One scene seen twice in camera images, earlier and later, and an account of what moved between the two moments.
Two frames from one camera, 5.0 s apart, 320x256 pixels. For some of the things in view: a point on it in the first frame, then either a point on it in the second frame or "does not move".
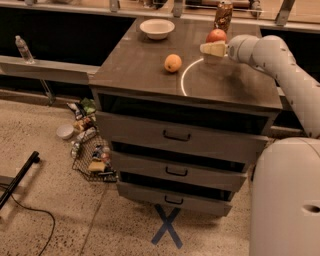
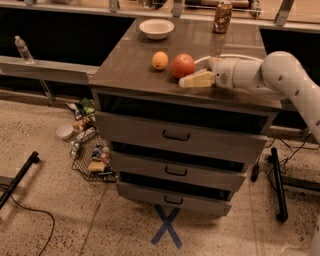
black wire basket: (91, 156) does not move
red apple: (217, 36) -> (182, 65)
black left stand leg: (33, 158) does not move
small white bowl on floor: (64, 131) does not move
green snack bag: (88, 105) does not move
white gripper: (237, 48) -> (224, 73)
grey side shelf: (54, 71) does not move
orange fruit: (173, 63) -> (160, 60)
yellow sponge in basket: (96, 166) does not move
